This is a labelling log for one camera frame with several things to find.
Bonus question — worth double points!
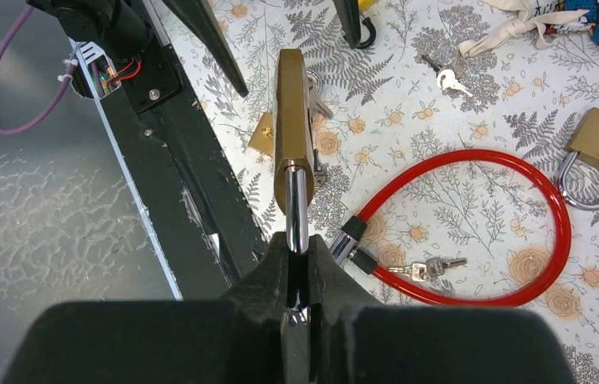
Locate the colourful comic print cloth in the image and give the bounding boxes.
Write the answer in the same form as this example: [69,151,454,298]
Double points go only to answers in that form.
[457,0,599,58]

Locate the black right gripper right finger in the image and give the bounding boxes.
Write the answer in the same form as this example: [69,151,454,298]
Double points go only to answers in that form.
[308,235,574,383]

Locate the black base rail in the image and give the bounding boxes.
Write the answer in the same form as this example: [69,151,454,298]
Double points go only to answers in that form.
[66,0,269,302]

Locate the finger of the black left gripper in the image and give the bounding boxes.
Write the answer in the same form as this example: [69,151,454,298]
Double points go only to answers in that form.
[162,0,249,97]
[332,0,361,49]

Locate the yellow small padlock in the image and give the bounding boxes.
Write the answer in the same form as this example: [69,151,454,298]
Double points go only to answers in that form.
[356,1,377,50]

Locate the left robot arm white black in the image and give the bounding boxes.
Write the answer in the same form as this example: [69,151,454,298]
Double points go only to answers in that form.
[26,1,248,97]

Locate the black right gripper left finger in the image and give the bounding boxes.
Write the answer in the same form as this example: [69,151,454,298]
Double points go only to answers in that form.
[3,232,288,383]

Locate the red cable lock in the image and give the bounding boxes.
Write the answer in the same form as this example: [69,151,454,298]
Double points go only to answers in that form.
[333,149,580,317]

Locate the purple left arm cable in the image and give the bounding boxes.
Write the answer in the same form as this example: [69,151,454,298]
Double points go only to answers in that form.
[0,5,75,135]

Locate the silver keys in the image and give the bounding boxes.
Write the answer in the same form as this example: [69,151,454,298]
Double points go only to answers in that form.
[388,258,467,282]
[421,53,473,97]

